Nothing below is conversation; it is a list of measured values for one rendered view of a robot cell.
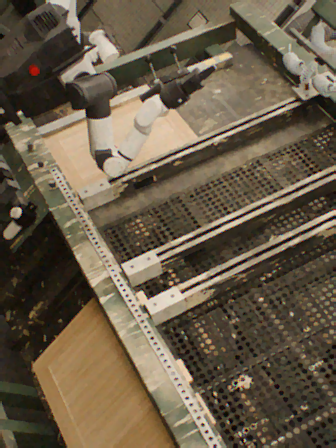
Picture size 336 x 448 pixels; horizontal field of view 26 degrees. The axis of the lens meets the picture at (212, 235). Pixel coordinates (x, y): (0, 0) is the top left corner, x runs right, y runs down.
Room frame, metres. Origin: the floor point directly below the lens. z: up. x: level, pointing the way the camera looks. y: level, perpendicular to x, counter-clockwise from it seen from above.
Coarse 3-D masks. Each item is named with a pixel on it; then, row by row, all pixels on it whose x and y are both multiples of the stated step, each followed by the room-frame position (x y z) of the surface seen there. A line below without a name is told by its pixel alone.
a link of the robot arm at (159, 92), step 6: (156, 84) 2.61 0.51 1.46; (162, 84) 2.62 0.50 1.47; (150, 90) 2.60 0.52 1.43; (156, 90) 2.60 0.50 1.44; (162, 90) 2.58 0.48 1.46; (144, 96) 2.60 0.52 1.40; (150, 96) 2.60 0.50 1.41; (156, 96) 2.58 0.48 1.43; (162, 96) 2.57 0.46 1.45; (168, 96) 2.56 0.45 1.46; (162, 102) 2.58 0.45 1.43; (168, 102) 2.57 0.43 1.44; (174, 102) 2.57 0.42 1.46; (162, 108) 2.58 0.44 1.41; (168, 108) 2.59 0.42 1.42; (174, 108) 2.59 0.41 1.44; (162, 114) 2.61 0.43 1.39
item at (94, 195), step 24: (312, 72) 3.07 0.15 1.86; (312, 96) 3.12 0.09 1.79; (240, 120) 3.05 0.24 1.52; (264, 120) 3.05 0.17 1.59; (288, 120) 3.14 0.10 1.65; (192, 144) 2.93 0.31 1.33; (216, 144) 2.96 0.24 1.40; (144, 168) 2.82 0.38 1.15; (168, 168) 2.87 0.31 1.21; (96, 192) 2.71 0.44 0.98; (120, 192) 2.78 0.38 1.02
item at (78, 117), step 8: (216, 56) 3.44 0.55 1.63; (200, 64) 3.39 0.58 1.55; (216, 64) 3.40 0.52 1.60; (224, 64) 3.43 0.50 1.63; (144, 88) 3.26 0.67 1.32; (120, 96) 3.21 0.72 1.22; (128, 96) 3.21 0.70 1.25; (136, 96) 3.22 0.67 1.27; (112, 104) 3.17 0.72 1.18; (120, 104) 3.19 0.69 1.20; (80, 112) 3.13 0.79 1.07; (64, 120) 3.08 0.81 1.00; (72, 120) 3.08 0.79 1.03; (80, 120) 3.10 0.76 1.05; (40, 128) 3.04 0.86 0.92; (48, 128) 3.04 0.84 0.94; (56, 128) 3.05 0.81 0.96; (64, 128) 3.07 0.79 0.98
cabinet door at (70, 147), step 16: (112, 112) 3.16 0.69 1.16; (128, 112) 3.16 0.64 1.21; (176, 112) 3.16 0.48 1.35; (80, 128) 3.08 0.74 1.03; (112, 128) 3.08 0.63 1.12; (128, 128) 3.08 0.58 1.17; (160, 128) 3.09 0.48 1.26; (176, 128) 3.08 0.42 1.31; (48, 144) 2.99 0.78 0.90; (64, 144) 3.00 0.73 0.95; (80, 144) 3.00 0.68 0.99; (144, 144) 3.01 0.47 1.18; (160, 144) 3.01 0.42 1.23; (176, 144) 3.01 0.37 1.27; (64, 160) 2.92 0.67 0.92; (80, 160) 2.93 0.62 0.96; (144, 160) 2.93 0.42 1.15; (80, 176) 2.85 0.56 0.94; (96, 176) 2.86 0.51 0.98
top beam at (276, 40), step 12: (240, 12) 3.61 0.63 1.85; (252, 12) 3.61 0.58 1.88; (240, 24) 3.62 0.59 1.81; (252, 24) 3.53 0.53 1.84; (264, 24) 3.53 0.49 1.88; (252, 36) 3.55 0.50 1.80; (264, 36) 3.45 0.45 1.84; (276, 36) 3.45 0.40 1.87; (288, 36) 3.45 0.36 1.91; (264, 48) 3.49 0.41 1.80; (276, 48) 3.39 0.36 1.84; (300, 48) 3.38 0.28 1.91; (276, 60) 3.43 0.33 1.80; (312, 60) 3.31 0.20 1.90; (288, 72) 3.36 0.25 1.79; (324, 72) 3.25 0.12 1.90; (324, 96) 3.15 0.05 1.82; (324, 108) 3.19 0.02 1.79
